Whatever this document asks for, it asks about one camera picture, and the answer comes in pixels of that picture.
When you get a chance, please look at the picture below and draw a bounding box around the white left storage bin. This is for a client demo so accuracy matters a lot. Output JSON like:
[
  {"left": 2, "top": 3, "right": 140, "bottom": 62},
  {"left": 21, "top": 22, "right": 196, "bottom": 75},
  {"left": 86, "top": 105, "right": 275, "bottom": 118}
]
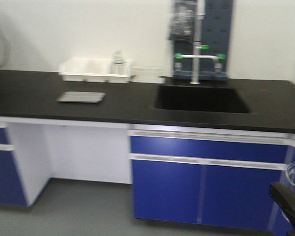
[{"left": 58, "top": 58, "right": 88, "bottom": 82}]

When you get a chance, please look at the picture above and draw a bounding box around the blue cabinet left door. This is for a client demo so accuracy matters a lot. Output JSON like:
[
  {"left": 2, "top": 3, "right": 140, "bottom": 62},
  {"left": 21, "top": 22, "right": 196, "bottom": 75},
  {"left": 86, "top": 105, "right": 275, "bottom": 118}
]
[{"left": 132, "top": 160, "right": 202, "bottom": 223}]

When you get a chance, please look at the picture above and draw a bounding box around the clear plastic bag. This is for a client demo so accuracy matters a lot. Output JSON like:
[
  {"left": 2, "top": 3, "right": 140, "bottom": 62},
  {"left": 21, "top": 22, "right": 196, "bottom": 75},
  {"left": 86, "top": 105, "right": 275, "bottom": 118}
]
[{"left": 168, "top": 0, "right": 197, "bottom": 43}]

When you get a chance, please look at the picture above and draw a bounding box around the round glass flask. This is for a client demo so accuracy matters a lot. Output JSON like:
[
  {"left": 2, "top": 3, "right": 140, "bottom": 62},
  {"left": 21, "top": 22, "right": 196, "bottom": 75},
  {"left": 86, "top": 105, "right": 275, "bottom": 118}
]
[{"left": 110, "top": 50, "right": 125, "bottom": 75}]

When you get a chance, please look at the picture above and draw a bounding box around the white right storage bin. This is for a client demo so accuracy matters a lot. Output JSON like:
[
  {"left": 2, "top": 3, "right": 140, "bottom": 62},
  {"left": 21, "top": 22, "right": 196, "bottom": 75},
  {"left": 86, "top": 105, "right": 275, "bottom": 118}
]
[{"left": 107, "top": 59, "right": 135, "bottom": 84}]

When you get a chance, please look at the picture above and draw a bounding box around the blue-grey pegboard drying rack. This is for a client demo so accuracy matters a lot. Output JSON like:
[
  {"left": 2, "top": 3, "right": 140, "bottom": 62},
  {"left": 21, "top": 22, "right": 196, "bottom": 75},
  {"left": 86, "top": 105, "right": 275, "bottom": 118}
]
[{"left": 171, "top": 0, "right": 234, "bottom": 81}]

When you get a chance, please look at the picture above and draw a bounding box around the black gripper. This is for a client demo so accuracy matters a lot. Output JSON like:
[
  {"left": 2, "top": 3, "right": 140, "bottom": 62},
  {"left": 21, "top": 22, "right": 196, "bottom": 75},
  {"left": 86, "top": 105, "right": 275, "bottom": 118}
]
[{"left": 269, "top": 181, "right": 295, "bottom": 236}]

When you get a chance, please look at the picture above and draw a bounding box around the blue cabinet drawer front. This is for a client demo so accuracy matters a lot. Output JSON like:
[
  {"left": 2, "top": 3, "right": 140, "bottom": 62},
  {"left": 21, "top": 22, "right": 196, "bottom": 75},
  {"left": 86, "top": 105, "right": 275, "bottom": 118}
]
[{"left": 130, "top": 136, "right": 288, "bottom": 163}]

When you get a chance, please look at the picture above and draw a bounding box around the white test tube rack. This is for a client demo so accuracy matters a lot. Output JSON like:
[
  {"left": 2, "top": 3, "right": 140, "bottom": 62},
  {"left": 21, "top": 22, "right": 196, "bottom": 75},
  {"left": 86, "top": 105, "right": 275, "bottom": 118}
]
[{"left": 131, "top": 66, "right": 165, "bottom": 84}]

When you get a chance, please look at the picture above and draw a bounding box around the blue left cabinet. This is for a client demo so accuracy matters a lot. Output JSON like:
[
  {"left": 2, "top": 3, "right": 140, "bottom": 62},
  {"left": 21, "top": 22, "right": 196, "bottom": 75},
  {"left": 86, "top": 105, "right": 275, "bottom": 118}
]
[{"left": 0, "top": 127, "right": 28, "bottom": 206}]

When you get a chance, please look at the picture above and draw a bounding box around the white lab faucet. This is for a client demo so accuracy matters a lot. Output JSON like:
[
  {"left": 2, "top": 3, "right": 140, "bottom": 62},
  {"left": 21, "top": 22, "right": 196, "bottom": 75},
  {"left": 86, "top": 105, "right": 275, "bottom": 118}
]
[{"left": 174, "top": 0, "right": 228, "bottom": 85}]

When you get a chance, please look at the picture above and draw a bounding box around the white storage bin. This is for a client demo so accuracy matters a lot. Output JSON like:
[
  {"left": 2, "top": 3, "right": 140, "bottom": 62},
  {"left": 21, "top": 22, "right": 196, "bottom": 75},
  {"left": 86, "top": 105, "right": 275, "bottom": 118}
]
[
  {"left": 58, "top": 58, "right": 88, "bottom": 82},
  {"left": 107, "top": 59, "right": 135, "bottom": 84},
  {"left": 84, "top": 59, "right": 110, "bottom": 83}
]

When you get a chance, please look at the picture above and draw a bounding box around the black lab sink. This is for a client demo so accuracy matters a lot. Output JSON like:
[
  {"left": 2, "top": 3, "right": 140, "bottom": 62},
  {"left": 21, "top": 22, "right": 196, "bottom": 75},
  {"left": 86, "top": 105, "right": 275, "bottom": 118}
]
[{"left": 155, "top": 85, "right": 250, "bottom": 114}]

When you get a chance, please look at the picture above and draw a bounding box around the white middle storage bin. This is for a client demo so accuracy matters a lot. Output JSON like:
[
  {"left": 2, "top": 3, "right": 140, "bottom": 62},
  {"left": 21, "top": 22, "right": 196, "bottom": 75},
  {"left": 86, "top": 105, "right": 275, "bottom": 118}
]
[{"left": 84, "top": 59, "right": 110, "bottom": 83}]

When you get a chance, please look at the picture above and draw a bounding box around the silver metal tray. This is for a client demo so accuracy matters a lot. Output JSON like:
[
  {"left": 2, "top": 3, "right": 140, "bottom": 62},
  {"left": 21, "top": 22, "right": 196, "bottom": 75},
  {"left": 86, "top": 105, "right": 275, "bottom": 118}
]
[{"left": 57, "top": 91, "right": 106, "bottom": 103}]

